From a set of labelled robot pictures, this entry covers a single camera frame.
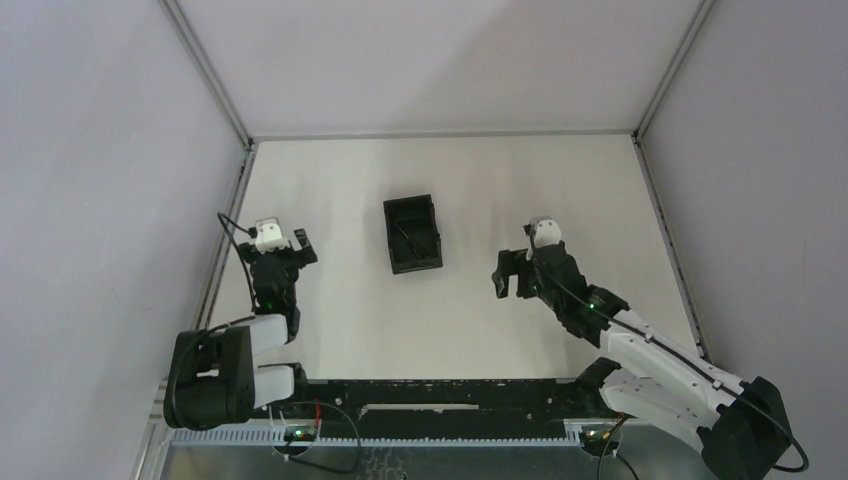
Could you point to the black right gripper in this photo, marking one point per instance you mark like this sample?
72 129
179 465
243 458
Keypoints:
508 264

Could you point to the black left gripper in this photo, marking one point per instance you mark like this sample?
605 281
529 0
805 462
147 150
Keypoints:
279 256

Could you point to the yellow black handled screwdriver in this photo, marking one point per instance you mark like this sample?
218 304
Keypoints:
419 240

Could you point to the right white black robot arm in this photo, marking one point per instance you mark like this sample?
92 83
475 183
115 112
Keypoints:
739 428

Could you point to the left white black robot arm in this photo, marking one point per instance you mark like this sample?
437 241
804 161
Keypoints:
215 376

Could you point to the black plastic storage bin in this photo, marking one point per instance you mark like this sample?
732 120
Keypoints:
410 210

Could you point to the left green lit circuit board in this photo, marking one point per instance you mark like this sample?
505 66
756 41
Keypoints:
300 434

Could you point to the green lit circuit board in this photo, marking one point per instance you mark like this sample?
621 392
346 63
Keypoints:
300 434
596 435

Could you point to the right green lit circuit board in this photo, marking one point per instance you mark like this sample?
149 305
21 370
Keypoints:
596 435

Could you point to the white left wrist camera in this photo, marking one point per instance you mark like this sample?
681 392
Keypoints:
269 236

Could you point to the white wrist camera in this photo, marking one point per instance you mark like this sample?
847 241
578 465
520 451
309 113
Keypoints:
269 236
542 231

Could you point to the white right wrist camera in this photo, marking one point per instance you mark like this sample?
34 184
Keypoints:
542 231

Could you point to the aluminium enclosure frame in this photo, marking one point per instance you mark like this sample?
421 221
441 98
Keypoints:
116 158

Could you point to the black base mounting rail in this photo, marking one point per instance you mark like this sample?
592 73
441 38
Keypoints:
517 410

